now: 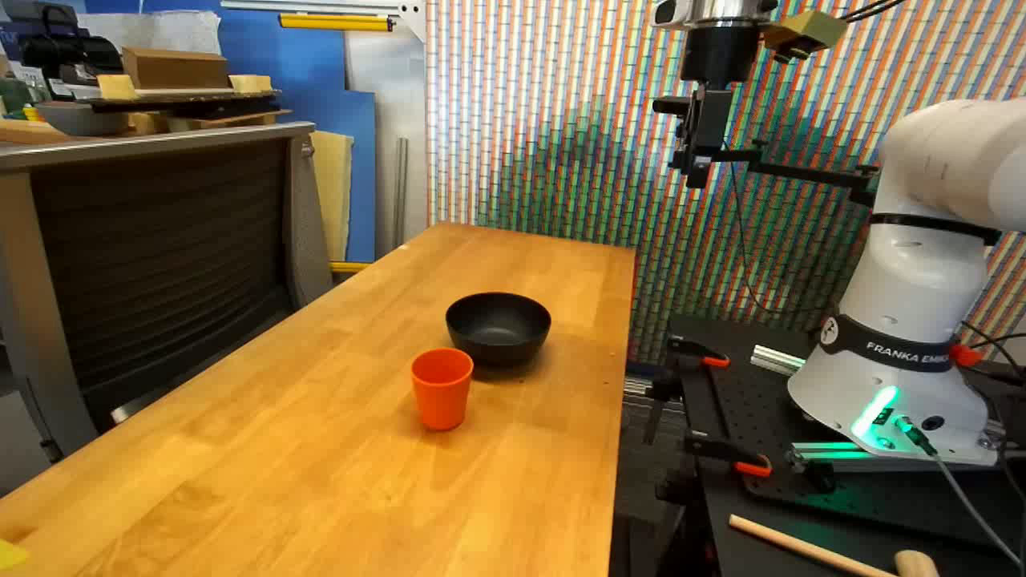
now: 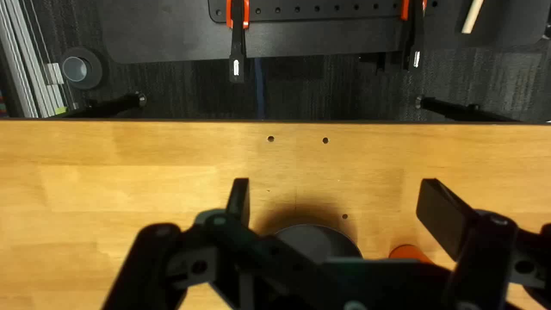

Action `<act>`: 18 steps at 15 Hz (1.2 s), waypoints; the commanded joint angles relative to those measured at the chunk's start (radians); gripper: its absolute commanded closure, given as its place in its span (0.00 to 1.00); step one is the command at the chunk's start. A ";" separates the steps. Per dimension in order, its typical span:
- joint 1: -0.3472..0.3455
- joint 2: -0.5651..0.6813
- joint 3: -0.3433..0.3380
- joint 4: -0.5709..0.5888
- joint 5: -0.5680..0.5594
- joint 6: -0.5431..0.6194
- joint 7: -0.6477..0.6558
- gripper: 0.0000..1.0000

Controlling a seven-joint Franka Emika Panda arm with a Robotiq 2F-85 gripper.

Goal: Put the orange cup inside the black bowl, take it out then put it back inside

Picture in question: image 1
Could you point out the black machine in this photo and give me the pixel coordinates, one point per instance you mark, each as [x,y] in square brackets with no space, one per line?
[52,42]

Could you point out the black bowl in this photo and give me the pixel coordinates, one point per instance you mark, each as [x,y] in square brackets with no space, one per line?
[497,333]

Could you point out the orange plastic cup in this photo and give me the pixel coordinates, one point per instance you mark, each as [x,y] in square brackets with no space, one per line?
[440,397]

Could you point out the yellow bar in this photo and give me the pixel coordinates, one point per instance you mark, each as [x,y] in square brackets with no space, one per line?
[338,21]

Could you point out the wooden box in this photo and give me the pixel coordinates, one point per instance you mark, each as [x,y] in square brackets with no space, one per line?
[176,68]

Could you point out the cardboard box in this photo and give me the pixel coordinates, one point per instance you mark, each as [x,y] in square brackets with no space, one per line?
[244,84]

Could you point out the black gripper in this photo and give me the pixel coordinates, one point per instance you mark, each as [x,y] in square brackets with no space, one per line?
[723,53]

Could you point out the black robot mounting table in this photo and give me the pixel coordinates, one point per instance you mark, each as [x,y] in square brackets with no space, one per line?
[747,418]

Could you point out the grey chair black mesh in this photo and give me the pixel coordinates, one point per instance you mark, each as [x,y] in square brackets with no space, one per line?
[161,269]

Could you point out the wooden mallet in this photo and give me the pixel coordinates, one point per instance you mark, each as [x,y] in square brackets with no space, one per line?
[812,545]

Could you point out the olive wrist camera box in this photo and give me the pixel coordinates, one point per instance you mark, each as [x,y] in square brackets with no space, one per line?
[801,34]

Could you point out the white panel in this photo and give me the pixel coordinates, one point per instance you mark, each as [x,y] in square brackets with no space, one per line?
[386,84]

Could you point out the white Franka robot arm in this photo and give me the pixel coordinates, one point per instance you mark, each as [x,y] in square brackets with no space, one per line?
[919,299]

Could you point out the blue board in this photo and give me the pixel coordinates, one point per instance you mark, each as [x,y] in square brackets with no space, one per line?
[299,76]

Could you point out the silver aluminium profile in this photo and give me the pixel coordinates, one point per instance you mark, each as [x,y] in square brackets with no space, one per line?
[773,360]

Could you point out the grey metal pole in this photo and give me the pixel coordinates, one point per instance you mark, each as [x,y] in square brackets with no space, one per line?
[400,194]

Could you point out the black mounting rod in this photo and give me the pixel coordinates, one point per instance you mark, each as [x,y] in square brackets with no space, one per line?
[812,167]

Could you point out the pale yellow foam panel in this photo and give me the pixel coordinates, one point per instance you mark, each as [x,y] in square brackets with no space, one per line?
[332,194]

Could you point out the multicolour patterned backdrop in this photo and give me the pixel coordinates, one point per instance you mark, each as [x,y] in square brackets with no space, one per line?
[554,107]

